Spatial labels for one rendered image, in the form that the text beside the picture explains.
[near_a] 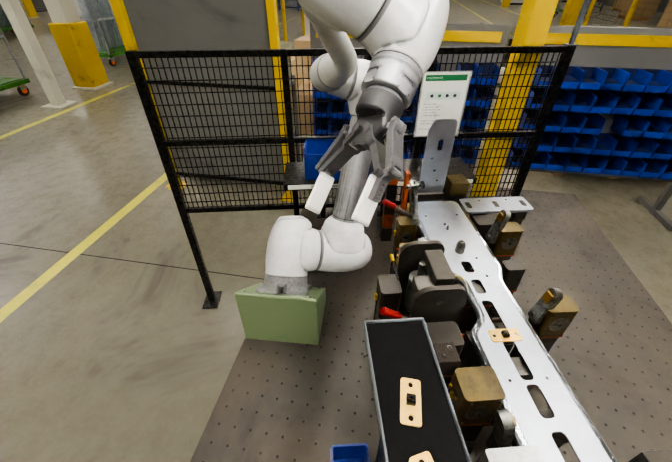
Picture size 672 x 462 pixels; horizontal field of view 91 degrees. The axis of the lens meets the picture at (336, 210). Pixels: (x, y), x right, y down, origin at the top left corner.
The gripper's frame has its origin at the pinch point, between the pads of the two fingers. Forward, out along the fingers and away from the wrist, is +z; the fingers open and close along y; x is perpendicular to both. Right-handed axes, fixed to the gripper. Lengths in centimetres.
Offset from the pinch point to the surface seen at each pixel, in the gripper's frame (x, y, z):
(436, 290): 40.3, -6.6, 4.6
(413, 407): 29.1, 5.6, 26.3
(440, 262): 45.0, -11.8, -2.8
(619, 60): 212, -54, -204
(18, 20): -207, -637, -124
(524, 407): 62, 10, 21
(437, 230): 74, -39, -18
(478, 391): 48, 6, 21
